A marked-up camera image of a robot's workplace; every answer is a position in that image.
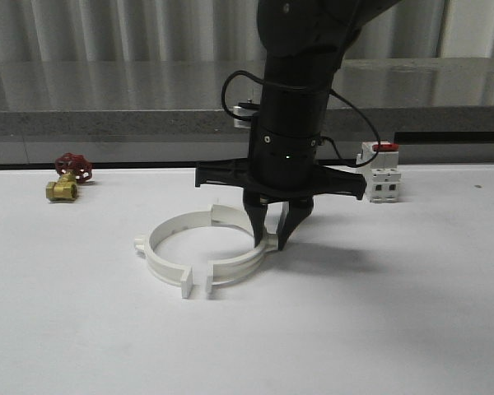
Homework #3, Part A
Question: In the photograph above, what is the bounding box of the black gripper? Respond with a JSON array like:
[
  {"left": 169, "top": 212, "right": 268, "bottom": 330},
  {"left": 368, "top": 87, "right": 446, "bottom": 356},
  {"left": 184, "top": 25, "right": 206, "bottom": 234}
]
[{"left": 195, "top": 117, "right": 366, "bottom": 250}]

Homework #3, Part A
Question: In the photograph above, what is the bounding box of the white half clamp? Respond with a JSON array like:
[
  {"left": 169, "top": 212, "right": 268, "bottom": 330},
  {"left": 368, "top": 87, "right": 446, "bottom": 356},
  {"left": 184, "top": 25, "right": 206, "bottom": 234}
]
[
  {"left": 206, "top": 205, "right": 278, "bottom": 294},
  {"left": 133, "top": 209, "right": 211, "bottom": 299}
]

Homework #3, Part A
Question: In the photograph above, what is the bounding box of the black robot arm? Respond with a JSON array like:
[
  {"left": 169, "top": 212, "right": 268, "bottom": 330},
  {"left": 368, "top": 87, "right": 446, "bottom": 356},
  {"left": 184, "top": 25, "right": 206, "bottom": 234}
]
[{"left": 195, "top": 0, "right": 392, "bottom": 247}]

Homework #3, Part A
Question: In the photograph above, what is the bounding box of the grey stone counter ledge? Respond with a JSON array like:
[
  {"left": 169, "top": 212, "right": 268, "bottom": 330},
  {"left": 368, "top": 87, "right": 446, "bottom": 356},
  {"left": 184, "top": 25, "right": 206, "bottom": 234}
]
[{"left": 0, "top": 58, "right": 494, "bottom": 141}]

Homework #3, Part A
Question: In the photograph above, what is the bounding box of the brass valve red handwheel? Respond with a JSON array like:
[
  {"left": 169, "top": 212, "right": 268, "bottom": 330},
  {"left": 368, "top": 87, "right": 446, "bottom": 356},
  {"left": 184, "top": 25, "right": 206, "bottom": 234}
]
[{"left": 45, "top": 152, "right": 92, "bottom": 202}]

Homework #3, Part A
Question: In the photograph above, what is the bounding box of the black cable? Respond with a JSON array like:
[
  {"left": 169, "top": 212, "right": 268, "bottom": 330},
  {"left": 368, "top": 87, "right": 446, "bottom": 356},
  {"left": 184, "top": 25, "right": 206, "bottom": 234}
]
[{"left": 221, "top": 70, "right": 382, "bottom": 167}]

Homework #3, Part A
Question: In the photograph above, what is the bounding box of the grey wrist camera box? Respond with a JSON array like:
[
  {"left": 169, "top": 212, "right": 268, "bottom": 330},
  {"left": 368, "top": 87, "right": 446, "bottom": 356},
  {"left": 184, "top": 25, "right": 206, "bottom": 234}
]
[{"left": 232, "top": 100, "right": 260, "bottom": 129}]

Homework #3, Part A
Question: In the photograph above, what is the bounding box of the white circuit breaker red switch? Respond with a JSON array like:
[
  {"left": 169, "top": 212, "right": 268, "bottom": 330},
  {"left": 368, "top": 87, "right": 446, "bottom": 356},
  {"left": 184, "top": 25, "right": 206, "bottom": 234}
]
[{"left": 357, "top": 141, "right": 401, "bottom": 203}]

